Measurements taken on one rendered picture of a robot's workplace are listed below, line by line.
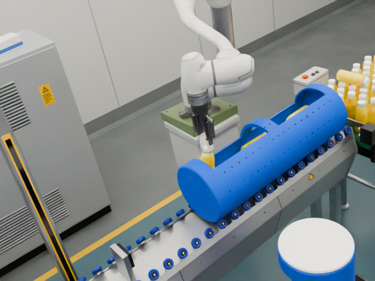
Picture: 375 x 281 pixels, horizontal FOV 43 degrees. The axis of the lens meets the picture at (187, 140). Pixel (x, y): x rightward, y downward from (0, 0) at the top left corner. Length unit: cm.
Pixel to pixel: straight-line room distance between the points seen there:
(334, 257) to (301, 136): 65
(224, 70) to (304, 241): 72
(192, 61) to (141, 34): 315
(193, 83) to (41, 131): 165
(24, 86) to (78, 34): 158
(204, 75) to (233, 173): 43
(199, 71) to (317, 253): 81
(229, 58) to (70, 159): 187
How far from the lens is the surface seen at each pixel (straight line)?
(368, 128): 256
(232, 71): 186
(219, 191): 196
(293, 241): 189
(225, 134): 274
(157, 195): 390
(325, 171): 251
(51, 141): 336
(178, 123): 270
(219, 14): 237
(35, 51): 317
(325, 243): 188
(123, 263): 194
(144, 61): 505
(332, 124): 240
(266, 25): 609
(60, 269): 225
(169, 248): 210
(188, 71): 186
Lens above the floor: 239
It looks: 32 degrees down
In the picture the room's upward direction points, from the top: 12 degrees counter-clockwise
